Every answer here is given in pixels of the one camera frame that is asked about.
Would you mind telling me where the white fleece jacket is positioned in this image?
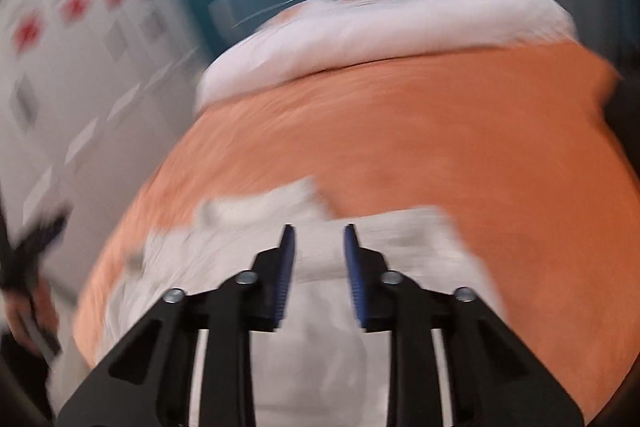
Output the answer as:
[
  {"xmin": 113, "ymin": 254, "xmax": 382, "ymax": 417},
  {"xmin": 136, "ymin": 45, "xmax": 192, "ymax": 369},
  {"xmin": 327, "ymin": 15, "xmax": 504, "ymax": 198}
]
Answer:
[{"xmin": 96, "ymin": 178, "xmax": 506, "ymax": 426}]

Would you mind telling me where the operator's left hand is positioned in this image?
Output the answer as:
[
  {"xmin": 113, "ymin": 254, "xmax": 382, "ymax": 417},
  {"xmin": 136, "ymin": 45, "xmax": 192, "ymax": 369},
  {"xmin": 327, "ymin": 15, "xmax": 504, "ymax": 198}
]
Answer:
[{"xmin": 2, "ymin": 277, "xmax": 60, "ymax": 355}]

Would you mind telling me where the white panelled wardrobe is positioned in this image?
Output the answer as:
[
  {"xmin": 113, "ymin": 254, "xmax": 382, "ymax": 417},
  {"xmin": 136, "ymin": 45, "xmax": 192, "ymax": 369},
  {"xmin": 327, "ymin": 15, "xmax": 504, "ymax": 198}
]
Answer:
[{"xmin": 1, "ymin": 0, "xmax": 202, "ymax": 296}]

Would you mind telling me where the orange plush bed cover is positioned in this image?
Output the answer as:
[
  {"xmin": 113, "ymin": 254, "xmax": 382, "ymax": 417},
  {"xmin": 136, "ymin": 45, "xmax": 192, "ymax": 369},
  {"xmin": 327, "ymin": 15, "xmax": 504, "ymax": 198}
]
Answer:
[{"xmin": 74, "ymin": 43, "xmax": 639, "ymax": 418}]

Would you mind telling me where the pale pink folded duvet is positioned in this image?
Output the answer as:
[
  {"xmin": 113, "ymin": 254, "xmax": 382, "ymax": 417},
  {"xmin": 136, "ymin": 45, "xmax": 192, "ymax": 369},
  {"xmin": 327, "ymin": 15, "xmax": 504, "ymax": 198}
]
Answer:
[{"xmin": 194, "ymin": 0, "xmax": 577, "ymax": 112}]

